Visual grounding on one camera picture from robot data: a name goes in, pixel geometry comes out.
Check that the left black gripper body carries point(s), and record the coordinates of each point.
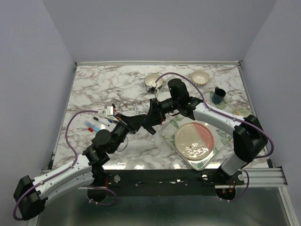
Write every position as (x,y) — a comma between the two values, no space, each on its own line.
(121,130)

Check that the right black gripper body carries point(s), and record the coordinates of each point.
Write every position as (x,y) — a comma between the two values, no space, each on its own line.
(169,105)

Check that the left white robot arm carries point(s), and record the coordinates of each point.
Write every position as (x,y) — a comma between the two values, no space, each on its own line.
(31,194)

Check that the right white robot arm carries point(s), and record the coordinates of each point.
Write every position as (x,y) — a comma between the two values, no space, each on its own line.
(248,136)

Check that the dark rimmed ceramic bowl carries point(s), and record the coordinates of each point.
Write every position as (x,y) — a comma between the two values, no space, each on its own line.
(151,78)

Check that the striped cream bowl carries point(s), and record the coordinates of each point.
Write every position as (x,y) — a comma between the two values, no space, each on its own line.
(200,78)

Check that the pink and cream plate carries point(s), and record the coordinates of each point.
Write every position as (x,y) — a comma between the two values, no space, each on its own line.
(194,141)

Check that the floral rectangular tray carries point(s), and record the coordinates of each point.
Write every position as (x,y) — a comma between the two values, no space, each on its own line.
(221,140)

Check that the small black cup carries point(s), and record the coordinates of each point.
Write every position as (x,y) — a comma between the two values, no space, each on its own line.
(218,95)

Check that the black mounting base bar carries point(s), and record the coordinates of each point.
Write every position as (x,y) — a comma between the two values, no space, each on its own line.
(166,182)

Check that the yellow floral bowl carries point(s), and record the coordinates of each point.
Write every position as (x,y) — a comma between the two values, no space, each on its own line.
(240,111)

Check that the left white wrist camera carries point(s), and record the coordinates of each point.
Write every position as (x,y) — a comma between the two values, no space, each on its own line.
(107,112)

